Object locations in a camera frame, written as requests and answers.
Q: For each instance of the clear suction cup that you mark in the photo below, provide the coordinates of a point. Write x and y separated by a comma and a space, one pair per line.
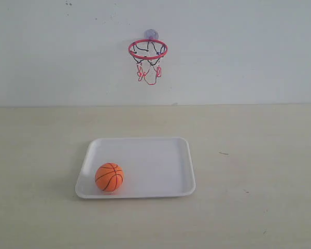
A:
151, 34

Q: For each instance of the white plastic tray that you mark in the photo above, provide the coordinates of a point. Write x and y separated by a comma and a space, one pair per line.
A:
154, 167

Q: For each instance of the small orange basketball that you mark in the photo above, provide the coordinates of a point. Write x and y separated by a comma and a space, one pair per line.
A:
109, 177

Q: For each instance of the red mini basketball hoop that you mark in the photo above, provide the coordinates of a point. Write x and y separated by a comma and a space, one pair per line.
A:
147, 55

